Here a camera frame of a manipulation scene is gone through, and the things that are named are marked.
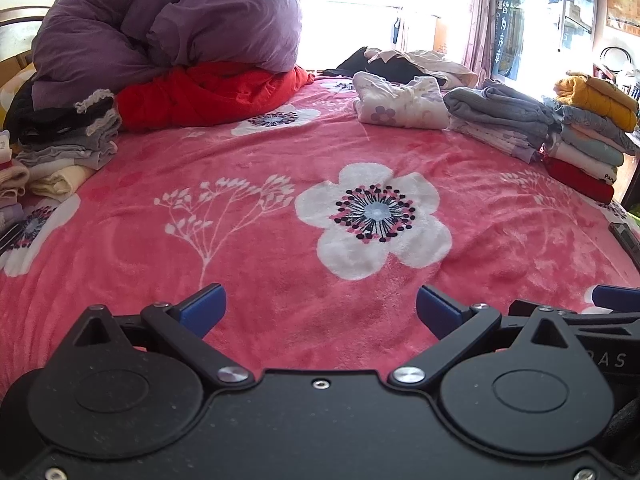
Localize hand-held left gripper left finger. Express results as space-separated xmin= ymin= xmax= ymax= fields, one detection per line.
xmin=74 ymin=283 xmax=255 ymax=390

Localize cream crumpled garment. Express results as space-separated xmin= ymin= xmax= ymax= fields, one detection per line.
xmin=364 ymin=47 xmax=478 ymax=90

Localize pile of mixed folded clothes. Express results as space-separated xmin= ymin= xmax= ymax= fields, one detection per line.
xmin=0 ymin=89 xmax=123 ymax=241

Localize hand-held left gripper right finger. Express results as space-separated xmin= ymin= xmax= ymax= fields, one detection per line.
xmin=389 ymin=285 xmax=583 ymax=389

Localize white folded garment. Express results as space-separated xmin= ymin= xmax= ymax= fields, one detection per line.
xmin=542 ymin=132 xmax=626 ymax=182

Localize pale lilac curtain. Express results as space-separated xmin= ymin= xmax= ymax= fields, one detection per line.
xmin=462 ymin=0 xmax=501 ymax=76

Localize glass door cabinet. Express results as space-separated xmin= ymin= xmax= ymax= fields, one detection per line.
xmin=520 ymin=0 xmax=601 ymax=96

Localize round black-rimmed mirror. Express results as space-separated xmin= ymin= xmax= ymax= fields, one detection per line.
xmin=599 ymin=46 xmax=637 ymax=77

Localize red quilt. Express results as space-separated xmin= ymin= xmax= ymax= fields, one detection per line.
xmin=116 ymin=62 xmax=316 ymax=133

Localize lilac striped folded garment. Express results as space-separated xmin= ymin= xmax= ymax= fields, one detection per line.
xmin=450 ymin=120 xmax=551 ymax=163

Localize purple duvet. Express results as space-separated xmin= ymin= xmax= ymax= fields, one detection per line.
xmin=30 ymin=0 xmax=303 ymax=111

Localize brown cardboard box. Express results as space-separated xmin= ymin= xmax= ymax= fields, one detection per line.
xmin=432 ymin=15 xmax=466 ymax=56

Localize wooden headboard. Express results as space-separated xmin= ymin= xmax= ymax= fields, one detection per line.
xmin=0 ymin=5 xmax=51 ymax=81

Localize dark blue hanging banner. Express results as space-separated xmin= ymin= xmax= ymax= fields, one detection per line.
xmin=492 ymin=0 xmax=526 ymax=81

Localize orange wall poster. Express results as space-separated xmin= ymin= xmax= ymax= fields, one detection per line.
xmin=605 ymin=0 xmax=640 ymax=36

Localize grey knitted folded garment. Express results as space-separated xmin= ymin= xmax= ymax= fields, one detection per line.
xmin=444 ymin=79 xmax=563 ymax=151

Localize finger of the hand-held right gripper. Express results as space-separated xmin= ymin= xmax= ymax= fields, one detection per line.
xmin=509 ymin=285 xmax=640 ymax=333

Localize pink floral blanket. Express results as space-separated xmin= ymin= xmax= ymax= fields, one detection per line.
xmin=0 ymin=67 xmax=640 ymax=401

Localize blue-grey folded garment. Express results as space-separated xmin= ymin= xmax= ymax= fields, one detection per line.
xmin=542 ymin=97 xmax=640 ymax=157

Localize white floral folded pajama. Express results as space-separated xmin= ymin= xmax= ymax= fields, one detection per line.
xmin=352 ymin=71 xmax=451 ymax=130

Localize black handheld device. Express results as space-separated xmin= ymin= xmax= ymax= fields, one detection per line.
xmin=609 ymin=222 xmax=640 ymax=251

